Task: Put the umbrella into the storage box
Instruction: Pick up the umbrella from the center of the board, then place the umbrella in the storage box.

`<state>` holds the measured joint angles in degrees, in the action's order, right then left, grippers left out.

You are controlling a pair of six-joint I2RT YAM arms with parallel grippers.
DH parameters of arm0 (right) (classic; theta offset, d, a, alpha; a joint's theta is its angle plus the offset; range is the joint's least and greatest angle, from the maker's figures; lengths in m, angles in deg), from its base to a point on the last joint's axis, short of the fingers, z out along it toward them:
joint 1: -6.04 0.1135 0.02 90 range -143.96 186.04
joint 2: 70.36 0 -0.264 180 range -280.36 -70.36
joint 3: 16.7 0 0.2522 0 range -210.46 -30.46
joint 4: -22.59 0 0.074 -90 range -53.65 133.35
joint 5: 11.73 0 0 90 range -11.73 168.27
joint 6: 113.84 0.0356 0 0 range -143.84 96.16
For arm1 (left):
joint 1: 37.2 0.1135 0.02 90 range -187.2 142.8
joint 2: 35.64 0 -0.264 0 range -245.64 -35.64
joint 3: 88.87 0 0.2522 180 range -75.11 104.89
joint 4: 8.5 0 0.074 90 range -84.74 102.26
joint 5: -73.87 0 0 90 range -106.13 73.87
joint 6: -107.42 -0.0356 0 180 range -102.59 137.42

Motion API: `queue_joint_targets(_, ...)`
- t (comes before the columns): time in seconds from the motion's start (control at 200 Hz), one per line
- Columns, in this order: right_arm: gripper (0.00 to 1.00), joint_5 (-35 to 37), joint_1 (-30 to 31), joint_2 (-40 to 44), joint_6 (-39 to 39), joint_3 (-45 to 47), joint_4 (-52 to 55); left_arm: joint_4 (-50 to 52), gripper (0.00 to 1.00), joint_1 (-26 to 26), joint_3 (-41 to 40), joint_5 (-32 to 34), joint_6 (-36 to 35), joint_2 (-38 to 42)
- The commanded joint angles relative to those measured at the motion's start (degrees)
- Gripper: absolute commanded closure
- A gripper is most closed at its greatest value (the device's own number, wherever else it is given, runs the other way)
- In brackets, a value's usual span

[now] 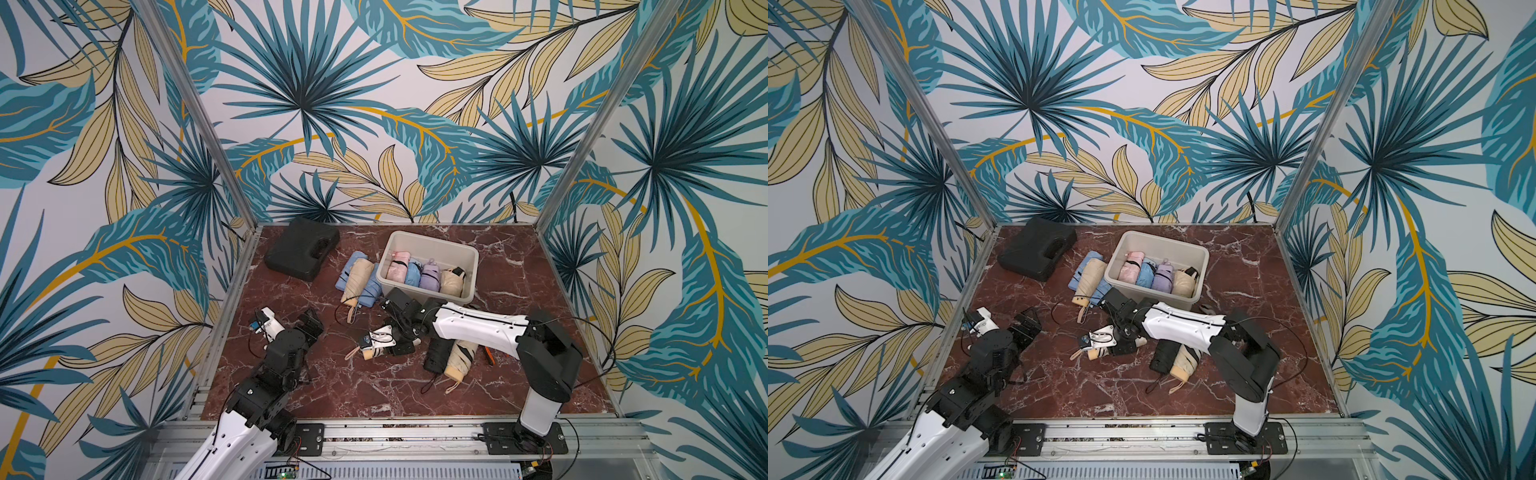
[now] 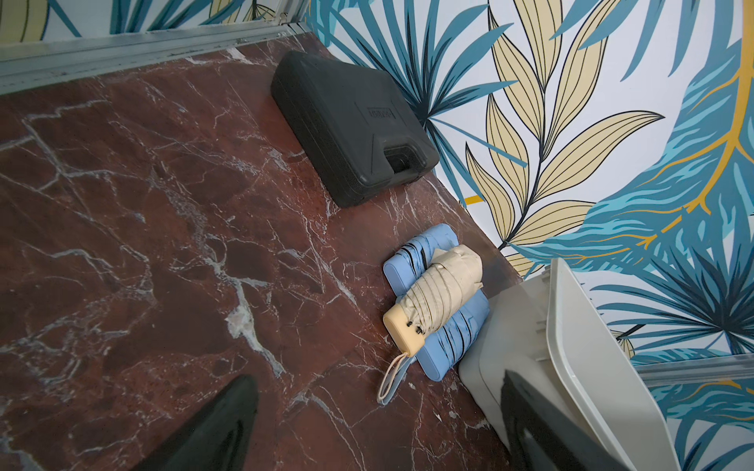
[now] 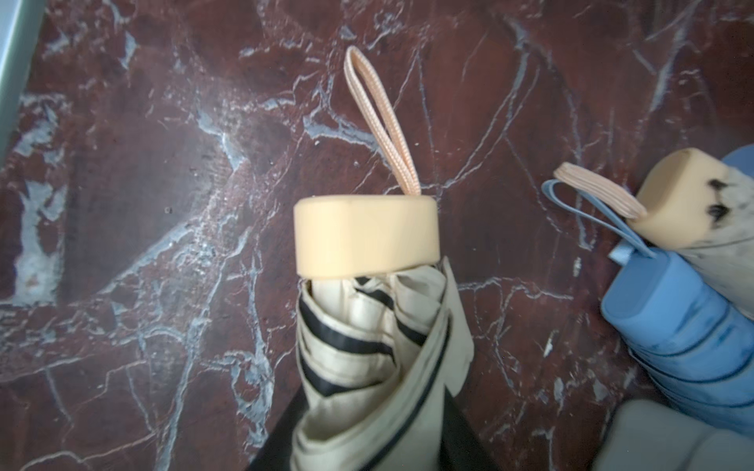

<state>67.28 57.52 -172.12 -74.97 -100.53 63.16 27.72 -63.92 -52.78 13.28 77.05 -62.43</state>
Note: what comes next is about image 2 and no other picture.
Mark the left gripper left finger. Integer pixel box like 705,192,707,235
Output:
135,375,258,470

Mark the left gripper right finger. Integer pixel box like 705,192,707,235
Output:
501,370,626,470

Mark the beige plastic storage box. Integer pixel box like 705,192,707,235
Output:
459,259,681,470

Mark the black plastic tool case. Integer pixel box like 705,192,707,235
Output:
271,51,439,208

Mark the right aluminium corner post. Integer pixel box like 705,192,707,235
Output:
636,353,753,388

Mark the aluminium corner post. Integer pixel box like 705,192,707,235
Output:
636,353,753,388
1,0,310,94

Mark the left aluminium corner post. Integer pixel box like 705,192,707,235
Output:
1,0,310,94

